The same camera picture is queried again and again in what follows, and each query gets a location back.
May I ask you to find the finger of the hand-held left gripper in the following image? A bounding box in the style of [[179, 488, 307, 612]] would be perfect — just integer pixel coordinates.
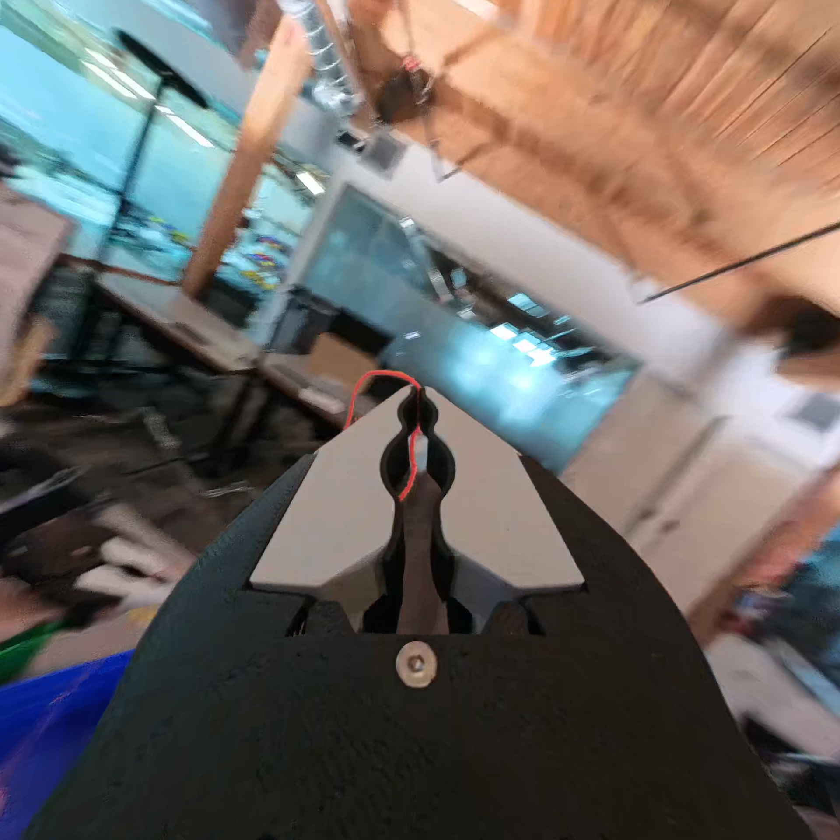
[[73, 532, 198, 607]]

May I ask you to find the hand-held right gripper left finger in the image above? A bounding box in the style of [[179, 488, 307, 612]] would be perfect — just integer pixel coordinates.
[[250, 385, 422, 618]]

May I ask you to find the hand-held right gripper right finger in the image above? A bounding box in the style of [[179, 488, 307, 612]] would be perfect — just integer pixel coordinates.
[[422, 385, 586, 611]]

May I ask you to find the orange yo-yo string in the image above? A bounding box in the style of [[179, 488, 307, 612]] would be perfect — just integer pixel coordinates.
[[344, 372, 427, 502]]

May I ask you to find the blue plastic bin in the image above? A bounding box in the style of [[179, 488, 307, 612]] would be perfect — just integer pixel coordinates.
[[0, 650, 139, 840]]

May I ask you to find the long wooden desk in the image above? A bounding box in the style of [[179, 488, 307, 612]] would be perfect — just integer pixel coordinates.
[[92, 269, 355, 473]]

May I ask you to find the white door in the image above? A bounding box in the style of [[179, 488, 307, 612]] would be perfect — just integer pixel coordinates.
[[630, 420, 821, 611], [558, 374, 723, 532]]

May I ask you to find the tan chair back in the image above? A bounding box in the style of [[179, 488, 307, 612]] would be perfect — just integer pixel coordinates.
[[306, 332, 382, 392]]

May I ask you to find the black monitor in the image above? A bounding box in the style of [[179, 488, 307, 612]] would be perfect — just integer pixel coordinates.
[[269, 289, 342, 358]]

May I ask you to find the black floor lamp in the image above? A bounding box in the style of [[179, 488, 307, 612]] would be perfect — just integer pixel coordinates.
[[73, 29, 211, 382]]

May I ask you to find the wooden post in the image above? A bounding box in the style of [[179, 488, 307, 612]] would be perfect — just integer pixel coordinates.
[[182, 14, 316, 296], [683, 473, 840, 644]]

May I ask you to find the white wall vent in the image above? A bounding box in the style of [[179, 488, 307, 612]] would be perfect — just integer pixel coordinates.
[[788, 392, 840, 434]]

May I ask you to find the narrow silver air duct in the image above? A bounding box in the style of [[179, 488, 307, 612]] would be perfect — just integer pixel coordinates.
[[283, 0, 368, 119]]

